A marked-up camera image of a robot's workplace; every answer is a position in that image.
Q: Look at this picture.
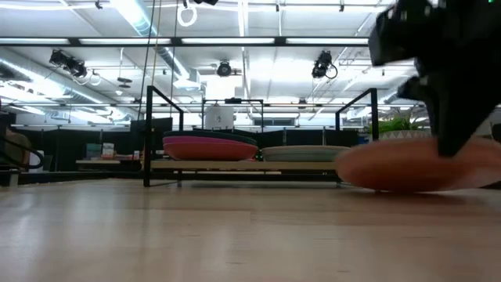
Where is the terracotta brown plate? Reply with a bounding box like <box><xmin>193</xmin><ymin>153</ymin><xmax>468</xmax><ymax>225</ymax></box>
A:
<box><xmin>335</xmin><ymin>136</ymin><xmax>501</xmax><ymax>193</ymax></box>

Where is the teal box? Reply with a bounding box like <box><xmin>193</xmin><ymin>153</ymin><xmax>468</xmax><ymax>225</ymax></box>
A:
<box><xmin>85</xmin><ymin>143</ymin><xmax>103</xmax><ymax>160</ymax></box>

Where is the light grey plate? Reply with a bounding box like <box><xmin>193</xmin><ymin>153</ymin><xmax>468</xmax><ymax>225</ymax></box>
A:
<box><xmin>261</xmin><ymin>145</ymin><xmax>352</xmax><ymax>163</ymax></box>

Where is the potted succulent in patterned pot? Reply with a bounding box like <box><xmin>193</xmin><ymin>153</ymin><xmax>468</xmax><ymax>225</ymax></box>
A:
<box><xmin>367</xmin><ymin>113</ymin><xmax>431</xmax><ymax>141</ymax></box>

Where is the orange plate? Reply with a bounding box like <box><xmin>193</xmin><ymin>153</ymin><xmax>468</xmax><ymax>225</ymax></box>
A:
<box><xmin>163</xmin><ymin>141</ymin><xmax>260</xmax><ymax>162</ymax></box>

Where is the white background bucket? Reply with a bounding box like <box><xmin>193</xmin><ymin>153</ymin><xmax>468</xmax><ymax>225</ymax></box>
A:
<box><xmin>204</xmin><ymin>104</ymin><xmax>236</xmax><ymax>131</ymax></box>

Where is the dark teal plate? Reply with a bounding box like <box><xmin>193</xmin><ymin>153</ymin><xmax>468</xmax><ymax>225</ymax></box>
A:
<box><xmin>163</xmin><ymin>130</ymin><xmax>258</xmax><ymax>146</ymax></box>

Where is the magenta plate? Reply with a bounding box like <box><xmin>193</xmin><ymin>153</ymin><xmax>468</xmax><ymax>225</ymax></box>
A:
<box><xmin>162</xmin><ymin>136</ymin><xmax>258</xmax><ymax>145</ymax></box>

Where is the black wire dish rack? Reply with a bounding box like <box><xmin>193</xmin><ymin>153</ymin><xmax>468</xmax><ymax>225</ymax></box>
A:
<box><xmin>142</xmin><ymin>85</ymin><xmax>380</xmax><ymax>188</ymax></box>

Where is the white hanging cable ring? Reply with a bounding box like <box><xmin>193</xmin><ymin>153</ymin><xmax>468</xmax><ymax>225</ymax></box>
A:
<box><xmin>176</xmin><ymin>2</ymin><xmax>199</xmax><ymax>28</ymax></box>

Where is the black hanging cable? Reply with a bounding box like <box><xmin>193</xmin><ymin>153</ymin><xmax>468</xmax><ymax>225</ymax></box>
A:
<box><xmin>136</xmin><ymin>0</ymin><xmax>157</xmax><ymax>121</ymax></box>

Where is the black curved cable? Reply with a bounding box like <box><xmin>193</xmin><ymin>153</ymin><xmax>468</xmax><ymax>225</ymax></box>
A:
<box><xmin>0</xmin><ymin>135</ymin><xmax>45</xmax><ymax>172</ymax></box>

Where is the black ceiling spotlight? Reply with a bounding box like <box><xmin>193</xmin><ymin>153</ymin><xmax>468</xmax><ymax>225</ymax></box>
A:
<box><xmin>49</xmin><ymin>49</ymin><xmax>89</xmax><ymax>79</ymax></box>
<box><xmin>311</xmin><ymin>49</ymin><xmax>338</xmax><ymax>80</ymax></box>
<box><xmin>216</xmin><ymin>60</ymin><xmax>233</xmax><ymax>78</ymax></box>

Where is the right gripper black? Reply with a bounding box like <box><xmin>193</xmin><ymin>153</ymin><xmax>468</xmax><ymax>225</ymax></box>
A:
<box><xmin>367</xmin><ymin>0</ymin><xmax>501</xmax><ymax>157</ymax></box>

